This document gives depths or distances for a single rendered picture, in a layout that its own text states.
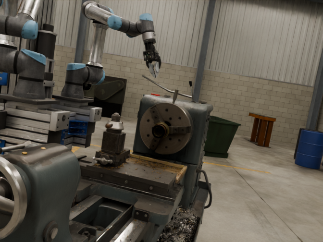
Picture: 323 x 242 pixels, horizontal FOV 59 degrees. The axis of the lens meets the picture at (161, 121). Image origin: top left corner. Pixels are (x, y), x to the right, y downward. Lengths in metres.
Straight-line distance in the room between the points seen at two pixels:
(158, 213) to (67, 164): 0.45
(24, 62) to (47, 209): 1.04
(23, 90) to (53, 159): 0.95
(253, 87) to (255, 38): 1.93
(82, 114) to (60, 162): 1.34
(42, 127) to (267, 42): 11.71
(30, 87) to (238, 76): 11.04
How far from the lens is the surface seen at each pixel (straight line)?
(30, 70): 1.55
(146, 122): 1.75
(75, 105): 1.97
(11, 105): 1.59
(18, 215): 0.54
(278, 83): 12.70
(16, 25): 1.32
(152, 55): 1.66
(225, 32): 12.33
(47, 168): 0.60
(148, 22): 1.72
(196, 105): 1.86
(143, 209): 1.01
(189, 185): 1.92
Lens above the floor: 1.30
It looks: 6 degrees down
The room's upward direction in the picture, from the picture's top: 9 degrees clockwise
